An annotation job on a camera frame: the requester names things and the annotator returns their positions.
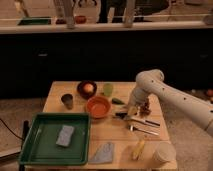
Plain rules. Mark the dark metal cup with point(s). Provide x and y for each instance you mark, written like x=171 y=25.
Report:
x=67 y=100

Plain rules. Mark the green plastic tray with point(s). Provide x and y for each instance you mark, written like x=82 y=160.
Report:
x=40 y=146

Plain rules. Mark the grey blue eraser block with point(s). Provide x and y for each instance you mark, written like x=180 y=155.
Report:
x=65 y=135

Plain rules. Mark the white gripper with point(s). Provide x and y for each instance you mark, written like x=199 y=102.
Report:
x=136 y=98

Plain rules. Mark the green plastic cup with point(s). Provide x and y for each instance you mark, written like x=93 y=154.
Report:
x=108 y=89

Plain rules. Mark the orange clay bowl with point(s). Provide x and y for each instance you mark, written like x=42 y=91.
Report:
x=98 y=107

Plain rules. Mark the orange round fruit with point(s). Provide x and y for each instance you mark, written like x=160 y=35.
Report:
x=88 y=88

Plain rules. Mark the red bowl on shelf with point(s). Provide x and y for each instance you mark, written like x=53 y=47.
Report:
x=80 y=19

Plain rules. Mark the wooden table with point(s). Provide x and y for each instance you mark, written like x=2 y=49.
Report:
x=110 y=129

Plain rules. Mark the green vegetable toy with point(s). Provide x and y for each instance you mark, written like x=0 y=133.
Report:
x=117 y=101

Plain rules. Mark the black handled knife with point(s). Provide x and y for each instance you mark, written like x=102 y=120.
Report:
x=125 y=116

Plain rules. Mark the silver fork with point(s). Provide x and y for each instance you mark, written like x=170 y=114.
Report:
x=133 y=128

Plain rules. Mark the small brown object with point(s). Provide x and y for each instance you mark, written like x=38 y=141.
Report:
x=144 y=108

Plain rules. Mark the dark brown bowl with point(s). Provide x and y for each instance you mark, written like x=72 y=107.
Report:
x=82 y=93

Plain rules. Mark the grey folded cloth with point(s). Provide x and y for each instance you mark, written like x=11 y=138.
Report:
x=103 y=155

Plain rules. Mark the white paper cup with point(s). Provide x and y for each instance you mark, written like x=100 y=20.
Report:
x=164 y=152

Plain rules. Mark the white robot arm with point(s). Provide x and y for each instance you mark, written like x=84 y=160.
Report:
x=152 y=82

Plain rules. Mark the green tray on shelf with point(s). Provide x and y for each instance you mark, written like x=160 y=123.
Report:
x=35 y=21

